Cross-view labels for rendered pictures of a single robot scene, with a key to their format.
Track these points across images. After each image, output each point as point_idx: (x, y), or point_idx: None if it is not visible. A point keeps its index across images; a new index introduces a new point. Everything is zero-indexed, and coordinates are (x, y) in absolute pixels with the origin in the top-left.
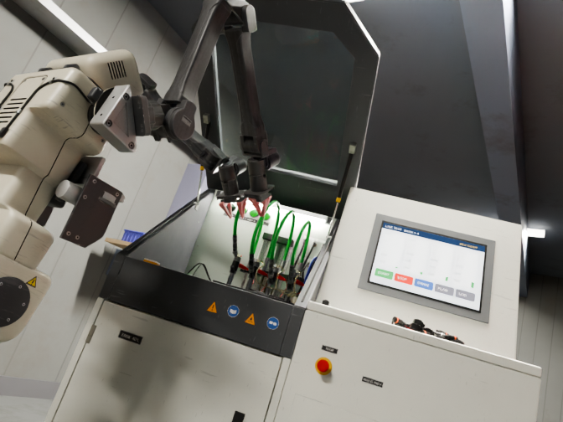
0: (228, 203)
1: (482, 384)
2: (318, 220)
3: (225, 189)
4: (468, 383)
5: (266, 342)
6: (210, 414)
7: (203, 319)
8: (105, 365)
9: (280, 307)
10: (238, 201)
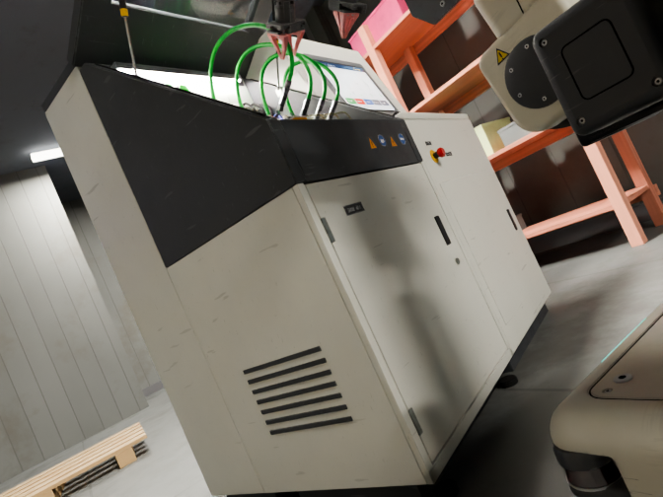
0: (274, 39)
1: (465, 132)
2: (231, 83)
3: (291, 13)
4: (463, 134)
5: (409, 156)
6: (429, 231)
7: (375, 158)
8: (362, 250)
9: (396, 124)
10: (303, 29)
